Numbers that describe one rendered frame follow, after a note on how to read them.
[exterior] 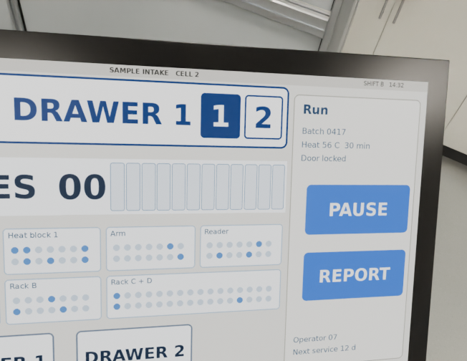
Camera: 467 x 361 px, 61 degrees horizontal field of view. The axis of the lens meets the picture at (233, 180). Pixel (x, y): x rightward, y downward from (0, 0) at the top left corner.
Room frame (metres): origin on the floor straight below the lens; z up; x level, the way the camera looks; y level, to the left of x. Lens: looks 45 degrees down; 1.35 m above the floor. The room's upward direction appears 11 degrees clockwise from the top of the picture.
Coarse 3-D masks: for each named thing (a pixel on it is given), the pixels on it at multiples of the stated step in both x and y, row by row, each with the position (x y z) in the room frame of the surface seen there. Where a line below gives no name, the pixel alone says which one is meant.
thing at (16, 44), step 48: (0, 48) 0.25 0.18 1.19; (48, 48) 0.26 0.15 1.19; (96, 48) 0.27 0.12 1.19; (144, 48) 0.28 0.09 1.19; (192, 48) 0.29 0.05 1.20; (240, 48) 0.30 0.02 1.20; (432, 96) 0.33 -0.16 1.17; (432, 144) 0.30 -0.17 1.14; (432, 192) 0.28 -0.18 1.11; (432, 240) 0.25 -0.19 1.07
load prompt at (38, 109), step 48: (0, 96) 0.22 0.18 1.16; (48, 96) 0.23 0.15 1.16; (96, 96) 0.24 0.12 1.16; (144, 96) 0.25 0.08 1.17; (192, 96) 0.27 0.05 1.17; (240, 96) 0.28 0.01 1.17; (288, 96) 0.29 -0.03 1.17; (48, 144) 0.21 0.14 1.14; (96, 144) 0.22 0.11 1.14; (144, 144) 0.23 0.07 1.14; (192, 144) 0.24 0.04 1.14; (240, 144) 0.25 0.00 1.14
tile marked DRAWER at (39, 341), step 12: (0, 336) 0.11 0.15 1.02; (12, 336) 0.11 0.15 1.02; (24, 336) 0.11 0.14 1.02; (36, 336) 0.12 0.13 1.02; (48, 336) 0.12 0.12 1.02; (0, 348) 0.10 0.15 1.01; (12, 348) 0.11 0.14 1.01; (24, 348) 0.11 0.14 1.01; (36, 348) 0.11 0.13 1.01; (48, 348) 0.11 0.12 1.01; (0, 360) 0.10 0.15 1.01; (12, 360) 0.10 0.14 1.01; (24, 360) 0.10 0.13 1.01; (36, 360) 0.10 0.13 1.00; (48, 360) 0.10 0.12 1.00
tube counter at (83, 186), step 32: (64, 160) 0.21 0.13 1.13; (96, 160) 0.21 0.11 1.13; (128, 160) 0.22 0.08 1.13; (160, 160) 0.23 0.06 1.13; (192, 160) 0.23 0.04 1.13; (224, 160) 0.24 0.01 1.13; (64, 192) 0.19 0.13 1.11; (96, 192) 0.20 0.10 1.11; (128, 192) 0.20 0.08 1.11; (160, 192) 0.21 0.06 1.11; (192, 192) 0.22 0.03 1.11; (224, 192) 0.23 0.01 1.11; (256, 192) 0.23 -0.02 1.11
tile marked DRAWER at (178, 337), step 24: (96, 336) 0.13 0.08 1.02; (120, 336) 0.13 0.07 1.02; (144, 336) 0.13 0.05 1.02; (168, 336) 0.14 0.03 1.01; (192, 336) 0.14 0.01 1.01; (96, 360) 0.11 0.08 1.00; (120, 360) 0.12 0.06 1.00; (144, 360) 0.12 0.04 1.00; (168, 360) 0.12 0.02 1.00; (192, 360) 0.13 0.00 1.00
